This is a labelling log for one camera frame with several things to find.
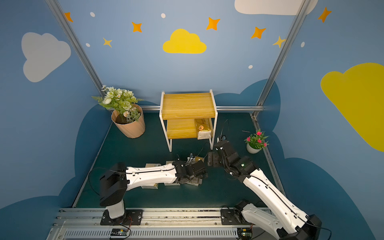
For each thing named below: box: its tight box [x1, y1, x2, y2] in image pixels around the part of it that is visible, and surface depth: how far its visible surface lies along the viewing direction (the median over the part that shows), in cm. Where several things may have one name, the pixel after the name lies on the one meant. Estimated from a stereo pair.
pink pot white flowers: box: [91, 85, 146, 139], surface depth 93 cm
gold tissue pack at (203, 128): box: [194, 118, 212, 140], surface depth 86 cm
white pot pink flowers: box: [244, 129, 270, 154], surface depth 93 cm
